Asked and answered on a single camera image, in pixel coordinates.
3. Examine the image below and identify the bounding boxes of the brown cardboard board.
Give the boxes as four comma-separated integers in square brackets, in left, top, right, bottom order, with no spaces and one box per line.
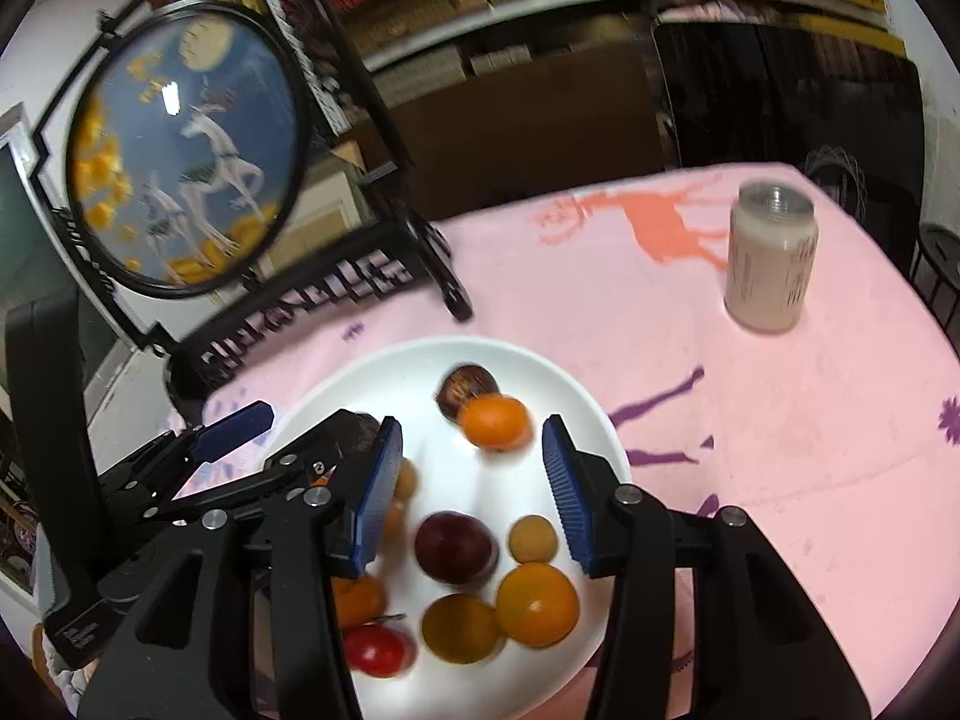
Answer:
[390,45,668,222]

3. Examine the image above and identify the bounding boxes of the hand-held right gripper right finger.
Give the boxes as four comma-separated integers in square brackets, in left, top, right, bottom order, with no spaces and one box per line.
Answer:
[541,414,875,720]

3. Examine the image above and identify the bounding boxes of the large orange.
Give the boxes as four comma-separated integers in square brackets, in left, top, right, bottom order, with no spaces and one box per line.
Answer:
[330,576,387,631]

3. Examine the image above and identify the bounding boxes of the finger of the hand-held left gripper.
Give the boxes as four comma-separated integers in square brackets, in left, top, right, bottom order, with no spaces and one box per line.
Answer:
[96,401,275,500]
[142,409,383,526]

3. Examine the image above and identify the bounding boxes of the small orange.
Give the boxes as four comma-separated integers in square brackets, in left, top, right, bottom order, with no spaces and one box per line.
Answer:
[459,394,532,453]

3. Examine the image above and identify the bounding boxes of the yellow-green orange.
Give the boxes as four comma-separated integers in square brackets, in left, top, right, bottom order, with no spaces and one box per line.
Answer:
[421,594,502,665]

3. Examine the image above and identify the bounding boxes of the white oval plate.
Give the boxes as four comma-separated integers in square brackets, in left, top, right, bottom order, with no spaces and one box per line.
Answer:
[259,337,632,720]

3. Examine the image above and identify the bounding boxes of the round deer picture table screen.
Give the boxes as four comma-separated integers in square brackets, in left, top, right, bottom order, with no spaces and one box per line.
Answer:
[30,0,475,402]

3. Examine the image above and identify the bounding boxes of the dark passion fruit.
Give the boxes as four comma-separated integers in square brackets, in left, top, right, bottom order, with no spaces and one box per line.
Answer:
[341,412,383,458]
[436,364,500,421]

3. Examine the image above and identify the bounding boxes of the dark red plum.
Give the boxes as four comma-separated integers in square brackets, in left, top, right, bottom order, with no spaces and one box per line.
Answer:
[414,511,500,586]

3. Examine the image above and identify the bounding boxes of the red tomato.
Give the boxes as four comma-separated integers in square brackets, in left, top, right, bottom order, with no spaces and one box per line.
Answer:
[343,624,415,678]

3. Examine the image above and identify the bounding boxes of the dark wooden chair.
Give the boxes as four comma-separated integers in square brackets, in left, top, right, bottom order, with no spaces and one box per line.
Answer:
[907,223,960,338]

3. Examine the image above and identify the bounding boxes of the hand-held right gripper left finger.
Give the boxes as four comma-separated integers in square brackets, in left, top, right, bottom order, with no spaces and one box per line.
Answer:
[79,415,406,720]

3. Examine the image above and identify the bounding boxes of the black panel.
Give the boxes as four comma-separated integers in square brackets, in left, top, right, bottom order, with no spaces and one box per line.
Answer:
[652,19,925,181]

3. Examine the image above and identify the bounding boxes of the beige jar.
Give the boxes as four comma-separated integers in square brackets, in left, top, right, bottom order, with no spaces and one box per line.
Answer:
[724,180,818,335]

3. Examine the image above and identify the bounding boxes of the yellow-orange orange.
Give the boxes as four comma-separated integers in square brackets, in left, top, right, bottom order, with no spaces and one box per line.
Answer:
[495,562,581,648]

